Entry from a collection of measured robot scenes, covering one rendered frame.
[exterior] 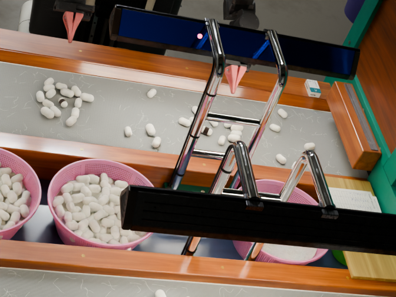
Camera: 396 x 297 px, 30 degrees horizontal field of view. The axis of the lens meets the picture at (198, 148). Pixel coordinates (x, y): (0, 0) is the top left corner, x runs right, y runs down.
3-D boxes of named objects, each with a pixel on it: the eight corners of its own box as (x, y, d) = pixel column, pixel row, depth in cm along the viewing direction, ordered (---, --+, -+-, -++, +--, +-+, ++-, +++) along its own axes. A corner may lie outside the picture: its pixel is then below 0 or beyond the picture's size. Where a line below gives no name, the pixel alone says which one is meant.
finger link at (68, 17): (89, 42, 193) (93, 7, 194) (62, 38, 191) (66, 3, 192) (86, 48, 199) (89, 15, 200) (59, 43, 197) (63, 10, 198)
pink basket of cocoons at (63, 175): (25, 195, 176) (31, 167, 170) (125, 177, 190) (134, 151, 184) (65, 283, 161) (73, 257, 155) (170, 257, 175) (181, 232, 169)
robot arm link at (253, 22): (251, 2, 213) (223, 0, 211) (264, -10, 202) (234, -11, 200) (253, 43, 212) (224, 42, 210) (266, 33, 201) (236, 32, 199)
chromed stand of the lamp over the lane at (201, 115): (155, 148, 201) (202, 13, 173) (224, 158, 207) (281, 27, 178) (161, 200, 188) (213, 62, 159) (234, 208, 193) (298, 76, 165)
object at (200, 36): (108, 20, 174) (114, -6, 169) (345, 62, 191) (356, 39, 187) (109, 40, 168) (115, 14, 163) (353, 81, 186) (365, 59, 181)
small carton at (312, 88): (304, 83, 229) (306, 78, 228) (314, 85, 230) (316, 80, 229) (308, 96, 225) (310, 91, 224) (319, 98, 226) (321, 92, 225)
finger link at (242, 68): (244, 92, 205) (247, 59, 206) (220, 89, 203) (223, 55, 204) (236, 96, 211) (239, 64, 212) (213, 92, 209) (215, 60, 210)
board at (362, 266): (318, 178, 198) (320, 175, 197) (368, 184, 202) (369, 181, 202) (351, 279, 175) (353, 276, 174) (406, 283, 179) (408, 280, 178)
